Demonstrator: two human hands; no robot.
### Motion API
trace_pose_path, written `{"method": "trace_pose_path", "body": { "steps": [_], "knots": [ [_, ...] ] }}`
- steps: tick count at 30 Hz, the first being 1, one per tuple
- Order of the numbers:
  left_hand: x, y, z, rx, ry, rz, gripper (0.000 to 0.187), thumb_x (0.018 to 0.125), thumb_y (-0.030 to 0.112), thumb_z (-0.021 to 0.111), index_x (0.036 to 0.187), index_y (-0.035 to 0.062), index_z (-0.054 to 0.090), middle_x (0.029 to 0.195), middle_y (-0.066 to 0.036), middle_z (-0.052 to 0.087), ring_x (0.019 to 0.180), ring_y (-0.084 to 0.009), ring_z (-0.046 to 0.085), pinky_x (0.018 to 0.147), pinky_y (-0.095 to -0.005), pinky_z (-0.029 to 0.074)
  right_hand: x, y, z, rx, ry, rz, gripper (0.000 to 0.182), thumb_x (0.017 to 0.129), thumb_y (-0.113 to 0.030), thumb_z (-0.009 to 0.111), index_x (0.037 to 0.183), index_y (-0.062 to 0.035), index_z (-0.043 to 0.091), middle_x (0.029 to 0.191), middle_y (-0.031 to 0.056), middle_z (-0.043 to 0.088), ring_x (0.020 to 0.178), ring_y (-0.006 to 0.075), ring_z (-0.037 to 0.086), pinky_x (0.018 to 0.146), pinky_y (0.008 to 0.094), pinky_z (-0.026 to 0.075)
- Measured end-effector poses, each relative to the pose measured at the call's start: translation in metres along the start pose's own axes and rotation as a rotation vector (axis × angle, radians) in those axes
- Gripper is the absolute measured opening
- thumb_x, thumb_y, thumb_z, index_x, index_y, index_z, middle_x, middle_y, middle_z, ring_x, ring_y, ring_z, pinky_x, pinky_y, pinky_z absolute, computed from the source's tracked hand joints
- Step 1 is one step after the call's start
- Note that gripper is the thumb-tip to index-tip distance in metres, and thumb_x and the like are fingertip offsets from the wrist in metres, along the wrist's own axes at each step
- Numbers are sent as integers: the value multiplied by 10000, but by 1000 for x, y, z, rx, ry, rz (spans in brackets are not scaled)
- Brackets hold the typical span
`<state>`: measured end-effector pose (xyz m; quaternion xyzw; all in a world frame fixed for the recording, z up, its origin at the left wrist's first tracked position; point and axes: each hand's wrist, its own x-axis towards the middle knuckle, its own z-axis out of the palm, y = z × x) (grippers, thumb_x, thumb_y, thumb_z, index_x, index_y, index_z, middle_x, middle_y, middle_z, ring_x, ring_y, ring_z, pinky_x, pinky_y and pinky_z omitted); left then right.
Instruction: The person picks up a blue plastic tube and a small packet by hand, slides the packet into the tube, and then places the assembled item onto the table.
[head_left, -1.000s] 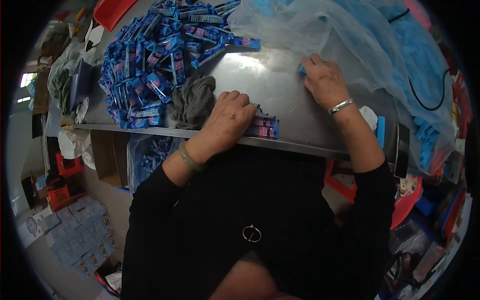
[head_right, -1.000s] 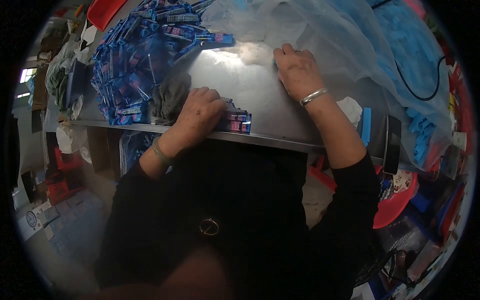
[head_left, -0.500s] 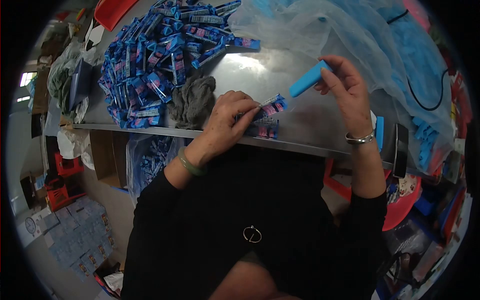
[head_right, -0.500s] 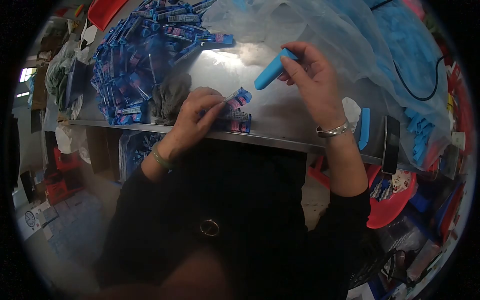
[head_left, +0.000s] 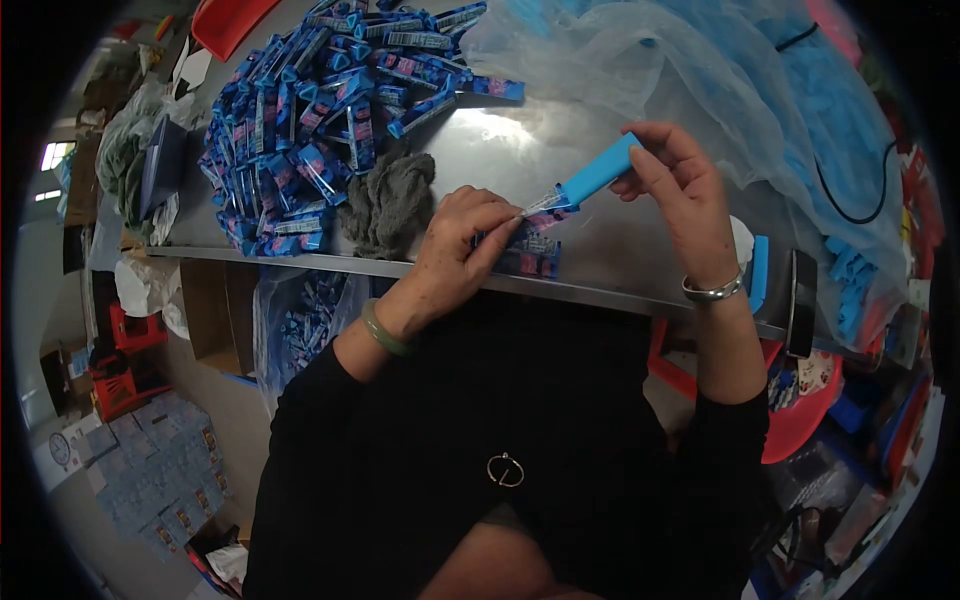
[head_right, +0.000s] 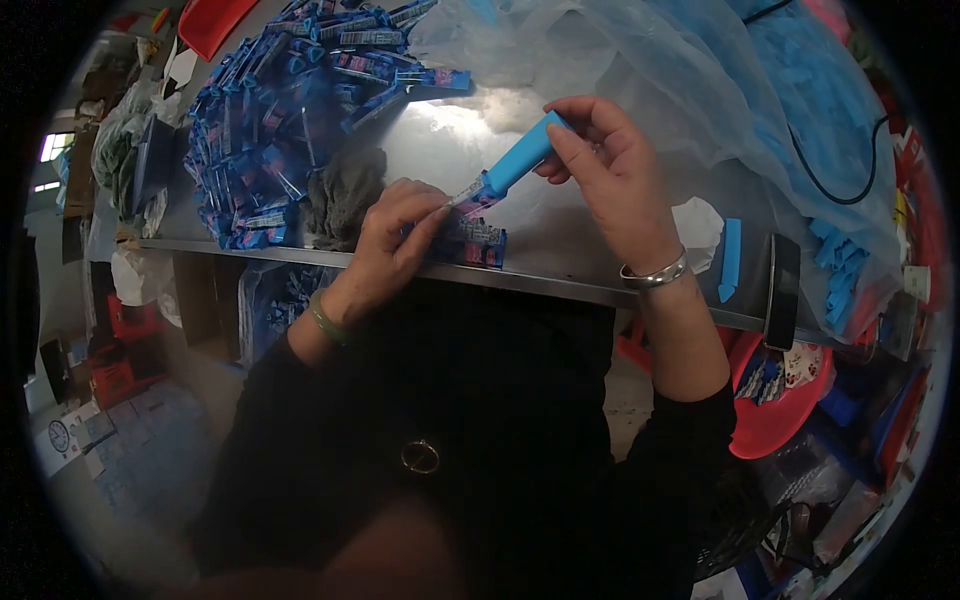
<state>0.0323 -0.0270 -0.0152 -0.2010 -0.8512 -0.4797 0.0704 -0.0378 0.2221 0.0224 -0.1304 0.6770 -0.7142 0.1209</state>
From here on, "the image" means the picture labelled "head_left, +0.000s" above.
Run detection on light blue plastic stick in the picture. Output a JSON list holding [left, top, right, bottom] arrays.
[[520, 132, 645, 219]]

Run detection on bag of green material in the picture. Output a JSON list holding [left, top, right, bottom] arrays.
[[96, 81, 198, 243]]

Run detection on black tape dispenser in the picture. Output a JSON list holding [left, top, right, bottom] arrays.
[[784, 249, 819, 360]]

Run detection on black cable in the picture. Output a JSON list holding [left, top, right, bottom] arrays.
[[772, 21, 901, 226]]

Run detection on blue plastic clip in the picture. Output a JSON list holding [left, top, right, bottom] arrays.
[[748, 235, 771, 315]]

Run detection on brown cardboard box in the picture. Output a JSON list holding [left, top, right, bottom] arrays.
[[179, 258, 261, 378]]

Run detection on stack of flat blue sheets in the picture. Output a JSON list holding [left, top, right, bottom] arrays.
[[81, 390, 235, 562]]

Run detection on person's right index finger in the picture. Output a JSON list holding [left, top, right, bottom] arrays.
[[620, 121, 682, 151]]

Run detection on red plastic basin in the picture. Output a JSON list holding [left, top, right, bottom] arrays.
[[760, 351, 846, 466]]

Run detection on window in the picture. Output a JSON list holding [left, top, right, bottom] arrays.
[[40, 140, 77, 173]]

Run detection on person's body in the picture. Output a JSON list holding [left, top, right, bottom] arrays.
[[242, 288, 775, 600]]

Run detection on bag of packets under table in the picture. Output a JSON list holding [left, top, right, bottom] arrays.
[[252, 267, 374, 415]]

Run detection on white plastic bag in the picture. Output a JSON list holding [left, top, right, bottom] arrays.
[[113, 253, 182, 318]]

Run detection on person's right fingers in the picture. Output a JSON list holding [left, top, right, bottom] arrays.
[[609, 174, 655, 204]]

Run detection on clear bag of blue parts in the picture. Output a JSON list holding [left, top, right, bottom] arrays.
[[458, 0, 914, 355]]

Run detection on red plastic tray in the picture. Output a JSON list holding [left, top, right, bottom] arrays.
[[190, 0, 284, 63]]

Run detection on single blue printed carton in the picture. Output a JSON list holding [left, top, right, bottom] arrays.
[[471, 208, 580, 281]]

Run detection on person's left thumb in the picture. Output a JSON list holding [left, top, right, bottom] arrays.
[[468, 219, 524, 286]]

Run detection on dark blue box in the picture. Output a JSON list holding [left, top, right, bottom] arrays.
[[138, 115, 189, 220]]

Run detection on person's left index finger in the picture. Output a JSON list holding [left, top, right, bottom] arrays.
[[476, 199, 525, 230]]

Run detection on pile of blue printed packets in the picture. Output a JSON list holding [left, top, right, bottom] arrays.
[[196, 0, 527, 259]]

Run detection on person's left hand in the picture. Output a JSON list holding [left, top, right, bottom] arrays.
[[377, 185, 525, 333]]

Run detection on person's right hand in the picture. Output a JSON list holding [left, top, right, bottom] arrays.
[[609, 121, 744, 283]]

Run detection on person's left fingers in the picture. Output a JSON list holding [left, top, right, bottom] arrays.
[[437, 185, 500, 220]]

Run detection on grey cloth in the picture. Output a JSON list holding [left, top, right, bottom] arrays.
[[336, 148, 438, 262]]

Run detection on red plastic stool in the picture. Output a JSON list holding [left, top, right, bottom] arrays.
[[88, 302, 172, 423], [647, 317, 786, 404]]

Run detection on person's right thumb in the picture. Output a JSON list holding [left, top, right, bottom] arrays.
[[627, 144, 672, 187]]

